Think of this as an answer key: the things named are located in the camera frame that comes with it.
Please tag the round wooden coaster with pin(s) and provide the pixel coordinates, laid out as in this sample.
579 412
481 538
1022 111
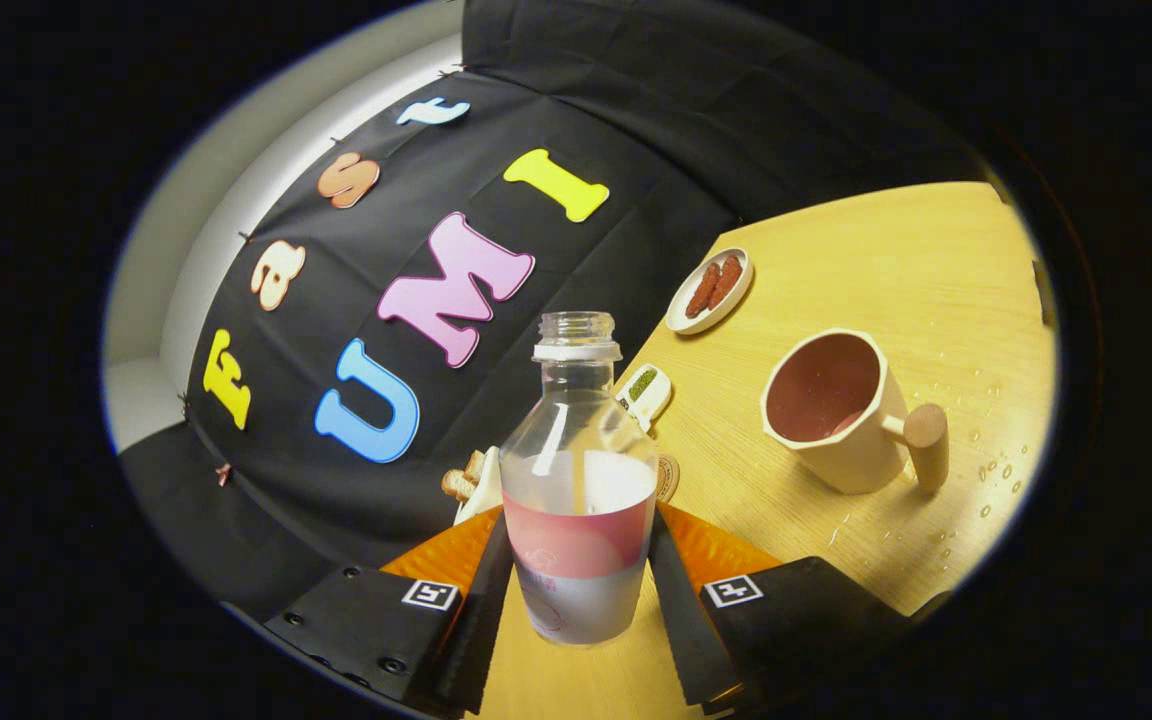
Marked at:
669 478

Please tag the clear juice bottle red label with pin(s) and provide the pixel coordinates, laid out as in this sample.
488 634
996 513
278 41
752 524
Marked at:
576 540

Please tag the white toaster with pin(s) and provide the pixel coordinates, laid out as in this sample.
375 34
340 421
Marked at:
484 495

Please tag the copper clip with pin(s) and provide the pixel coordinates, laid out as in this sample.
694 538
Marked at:
224 474

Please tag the small white plate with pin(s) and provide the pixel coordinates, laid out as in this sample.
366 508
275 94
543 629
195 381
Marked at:
681 318

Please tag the white divided condiment dish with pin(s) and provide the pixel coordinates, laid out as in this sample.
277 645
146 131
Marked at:
644 400

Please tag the red sausage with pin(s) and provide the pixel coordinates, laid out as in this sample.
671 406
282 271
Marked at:
703 290
725 282

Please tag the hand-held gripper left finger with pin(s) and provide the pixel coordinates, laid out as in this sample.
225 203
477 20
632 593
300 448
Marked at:
481 620

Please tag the wooden table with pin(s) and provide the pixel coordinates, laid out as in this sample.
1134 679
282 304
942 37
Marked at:
816 250

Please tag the black backdrop cloth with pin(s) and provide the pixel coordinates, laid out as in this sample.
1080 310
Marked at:
636 100

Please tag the toast slice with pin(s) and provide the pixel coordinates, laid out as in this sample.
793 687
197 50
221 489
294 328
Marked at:
475 466
457 485

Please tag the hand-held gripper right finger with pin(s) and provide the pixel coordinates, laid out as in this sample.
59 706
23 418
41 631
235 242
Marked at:
676 620

